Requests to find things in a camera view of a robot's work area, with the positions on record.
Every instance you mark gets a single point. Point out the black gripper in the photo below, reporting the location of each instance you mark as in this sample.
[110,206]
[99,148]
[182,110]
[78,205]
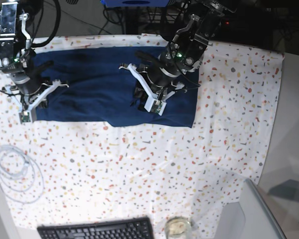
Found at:
[30,80]
[161,73]

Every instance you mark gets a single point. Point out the dark blue t-shirt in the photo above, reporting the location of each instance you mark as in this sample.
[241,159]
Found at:
[98,90]

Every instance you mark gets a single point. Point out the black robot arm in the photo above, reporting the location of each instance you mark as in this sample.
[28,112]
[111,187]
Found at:
[201,20]
[17,45]

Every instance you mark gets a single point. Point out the terrazzo patterned table cloth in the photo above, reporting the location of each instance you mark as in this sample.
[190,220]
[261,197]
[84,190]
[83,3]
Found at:
[76,172]

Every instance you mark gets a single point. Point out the black computer keyboard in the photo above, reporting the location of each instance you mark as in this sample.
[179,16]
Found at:
[138,228]

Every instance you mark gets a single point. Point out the clear glass jar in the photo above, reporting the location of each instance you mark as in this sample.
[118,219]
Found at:
[178,228]

